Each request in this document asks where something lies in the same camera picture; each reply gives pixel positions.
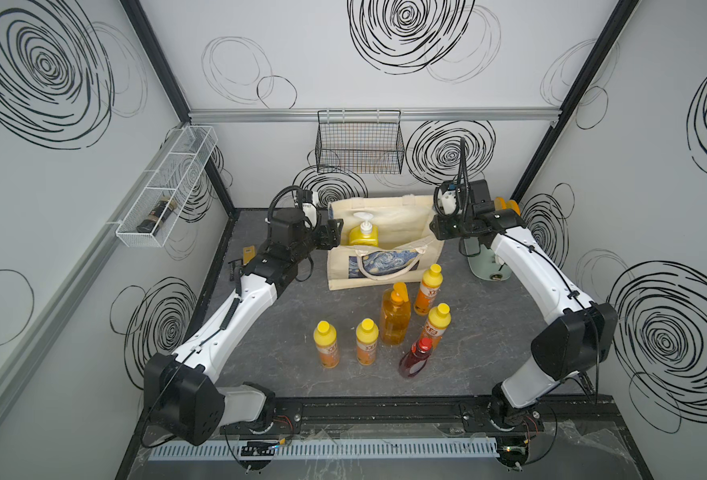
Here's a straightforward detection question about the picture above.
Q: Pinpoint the yellow pump soap bottle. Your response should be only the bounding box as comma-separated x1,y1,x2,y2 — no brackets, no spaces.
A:
348,212,379,247

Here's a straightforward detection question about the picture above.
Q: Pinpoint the orange toast slice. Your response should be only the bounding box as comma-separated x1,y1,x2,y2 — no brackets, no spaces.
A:
495,197,521,215

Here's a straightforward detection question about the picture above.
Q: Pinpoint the cream canvas shopping bag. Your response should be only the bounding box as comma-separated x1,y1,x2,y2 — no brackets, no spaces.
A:
326,195,443,291

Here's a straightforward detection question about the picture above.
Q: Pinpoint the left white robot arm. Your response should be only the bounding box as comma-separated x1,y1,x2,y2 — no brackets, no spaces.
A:
140,185,343,446

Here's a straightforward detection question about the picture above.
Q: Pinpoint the black wire wall basket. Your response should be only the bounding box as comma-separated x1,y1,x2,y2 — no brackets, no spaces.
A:
314,109,405,175

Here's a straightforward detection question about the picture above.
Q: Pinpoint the white wire wall shelf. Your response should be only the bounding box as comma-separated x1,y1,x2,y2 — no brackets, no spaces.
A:
116,125,217,248

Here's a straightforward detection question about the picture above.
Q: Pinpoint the dark bottle in shelf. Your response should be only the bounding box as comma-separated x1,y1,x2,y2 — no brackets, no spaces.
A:
135,197,177,234

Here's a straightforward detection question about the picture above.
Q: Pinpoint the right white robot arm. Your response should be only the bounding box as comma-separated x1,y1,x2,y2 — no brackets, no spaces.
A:
431,140,619,431

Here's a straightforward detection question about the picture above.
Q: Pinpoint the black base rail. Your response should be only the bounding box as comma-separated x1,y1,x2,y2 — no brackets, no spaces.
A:
226,392,621,436

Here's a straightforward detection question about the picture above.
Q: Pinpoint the yellow black small device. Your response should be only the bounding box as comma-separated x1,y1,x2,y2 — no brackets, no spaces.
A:
228,245,255,281

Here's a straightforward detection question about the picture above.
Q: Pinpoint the orange bottle yellow cap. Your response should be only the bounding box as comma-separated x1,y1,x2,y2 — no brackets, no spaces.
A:
313,321,339,368
421,303,451,349
413,264,443,316
355,318,379,366

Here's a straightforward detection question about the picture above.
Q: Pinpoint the amber dish soap bottle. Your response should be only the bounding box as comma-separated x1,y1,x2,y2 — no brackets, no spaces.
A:
379,282,411,345

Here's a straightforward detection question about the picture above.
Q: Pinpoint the red liquid bottle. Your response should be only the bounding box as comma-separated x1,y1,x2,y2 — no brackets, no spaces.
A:
399,337,433,378

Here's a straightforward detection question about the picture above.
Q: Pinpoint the grey slotted cable duct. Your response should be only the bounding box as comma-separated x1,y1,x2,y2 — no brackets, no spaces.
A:
149,438,499,461

